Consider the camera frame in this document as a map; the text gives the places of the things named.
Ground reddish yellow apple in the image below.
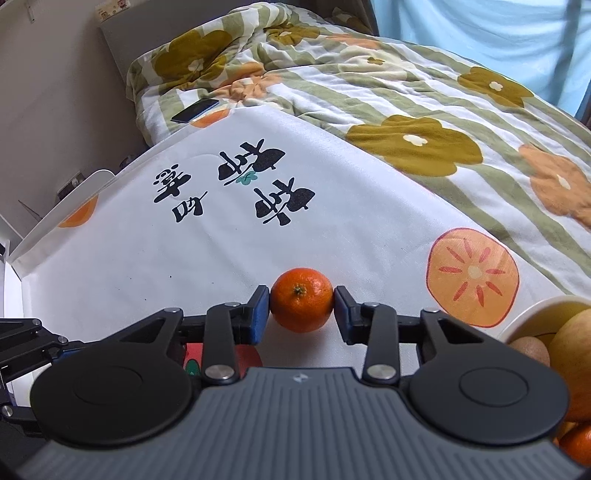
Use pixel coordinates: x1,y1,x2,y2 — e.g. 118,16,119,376
548,309,590,422

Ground floral striped duvet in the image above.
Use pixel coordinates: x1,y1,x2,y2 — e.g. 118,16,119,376
125,2,590,296

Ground small mandarin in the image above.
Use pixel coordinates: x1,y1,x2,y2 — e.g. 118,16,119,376
270,268,334,334

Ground light blue window sheet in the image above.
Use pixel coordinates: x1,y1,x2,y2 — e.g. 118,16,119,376
372,0,590,120

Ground black smartphone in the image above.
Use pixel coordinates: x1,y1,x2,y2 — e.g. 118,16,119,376
170,99,219,124

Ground large orange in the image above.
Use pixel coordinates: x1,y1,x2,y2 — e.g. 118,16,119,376
557,422,591,468

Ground cream ceramic fruit bowl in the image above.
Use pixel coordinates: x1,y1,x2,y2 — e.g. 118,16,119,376
497,295,590,346

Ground white fruit print tablecloth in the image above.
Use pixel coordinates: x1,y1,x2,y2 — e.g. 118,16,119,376
11,107,559,341

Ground brown kiwi with sticker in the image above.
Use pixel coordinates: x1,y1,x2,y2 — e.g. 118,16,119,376
509,336,551,367

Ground wall socket plate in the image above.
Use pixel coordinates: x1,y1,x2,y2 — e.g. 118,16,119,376
95,0,131,22

